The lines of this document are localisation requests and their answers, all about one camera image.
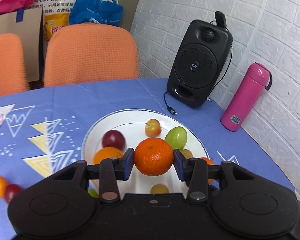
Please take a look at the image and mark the black speaker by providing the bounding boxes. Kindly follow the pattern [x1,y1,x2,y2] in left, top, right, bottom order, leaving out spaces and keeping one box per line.
[167,11,233,108]

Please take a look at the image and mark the brown paper bag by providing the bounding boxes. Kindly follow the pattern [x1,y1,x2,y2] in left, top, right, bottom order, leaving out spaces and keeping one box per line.
[0,7,44,82]

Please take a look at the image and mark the dark red plum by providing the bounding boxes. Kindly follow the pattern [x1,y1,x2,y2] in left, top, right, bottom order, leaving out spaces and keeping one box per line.
[4,184,23,203]
[102,130,126,151]

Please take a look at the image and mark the green apple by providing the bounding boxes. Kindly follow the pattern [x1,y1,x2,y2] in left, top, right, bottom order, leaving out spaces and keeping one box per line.
[88,189,99,198]
[165,126,187,151]

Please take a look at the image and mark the black usb cable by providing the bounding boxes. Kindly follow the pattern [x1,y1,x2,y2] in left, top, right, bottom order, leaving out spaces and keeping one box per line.
[163,90,178,116]

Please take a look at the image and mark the orange chair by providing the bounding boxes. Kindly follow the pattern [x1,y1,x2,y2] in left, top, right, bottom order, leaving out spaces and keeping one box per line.
[44,23,140,87]
[0,34,30,97]

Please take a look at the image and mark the blue patterned tablecloth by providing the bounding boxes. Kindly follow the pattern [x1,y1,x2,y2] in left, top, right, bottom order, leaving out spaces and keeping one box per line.
[0,77,296,240]

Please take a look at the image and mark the blue shopping bag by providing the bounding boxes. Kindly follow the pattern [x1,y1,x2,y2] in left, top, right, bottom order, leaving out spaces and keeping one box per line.
[69,0,123,27]

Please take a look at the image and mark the large orange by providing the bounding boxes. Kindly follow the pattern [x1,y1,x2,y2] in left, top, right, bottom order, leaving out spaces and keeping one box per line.
[93,147,123,165]

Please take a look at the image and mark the left orange chair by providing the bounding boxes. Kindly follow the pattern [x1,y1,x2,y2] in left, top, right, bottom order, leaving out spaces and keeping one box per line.
[0,34,30,97]

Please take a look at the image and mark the orange mandarin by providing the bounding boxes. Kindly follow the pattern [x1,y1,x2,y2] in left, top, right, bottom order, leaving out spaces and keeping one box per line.
[133,138,174,176]

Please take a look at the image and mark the yellow snack bag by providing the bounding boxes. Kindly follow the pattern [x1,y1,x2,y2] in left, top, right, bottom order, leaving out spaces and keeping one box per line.
[43,12,69,41]

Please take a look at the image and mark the yellow red small apple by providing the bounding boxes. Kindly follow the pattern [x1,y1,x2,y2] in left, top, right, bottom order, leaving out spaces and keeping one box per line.
[145,119,161,138]

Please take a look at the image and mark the pink thermos bottle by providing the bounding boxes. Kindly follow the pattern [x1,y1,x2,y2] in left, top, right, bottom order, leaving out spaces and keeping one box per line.
[221,62,273,132]

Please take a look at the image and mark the small yellow green fruit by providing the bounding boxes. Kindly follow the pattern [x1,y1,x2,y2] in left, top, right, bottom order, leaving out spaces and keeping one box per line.
[150,184,169,194]

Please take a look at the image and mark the right orange chair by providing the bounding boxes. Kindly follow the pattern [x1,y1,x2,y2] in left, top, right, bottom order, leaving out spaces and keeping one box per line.
[44,23,140,87]

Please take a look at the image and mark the white round plate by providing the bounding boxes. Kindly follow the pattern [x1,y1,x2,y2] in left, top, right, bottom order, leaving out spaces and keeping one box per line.
[82,109,209,195]

